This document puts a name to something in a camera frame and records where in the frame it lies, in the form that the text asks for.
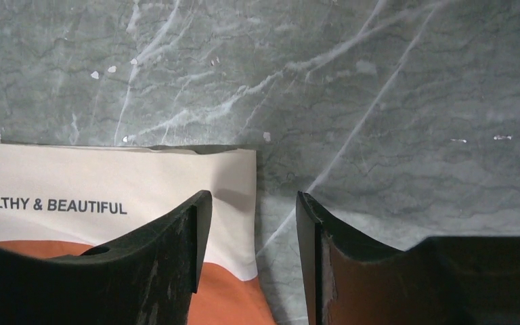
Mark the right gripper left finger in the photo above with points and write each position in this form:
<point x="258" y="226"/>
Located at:
<point x="147" y="276"/>

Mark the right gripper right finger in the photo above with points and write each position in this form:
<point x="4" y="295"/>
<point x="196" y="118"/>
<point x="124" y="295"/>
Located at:
<point x="351" y="278"/>

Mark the orange cream underwear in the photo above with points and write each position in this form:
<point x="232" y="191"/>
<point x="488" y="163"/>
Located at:
<point x="58" y="200"/>

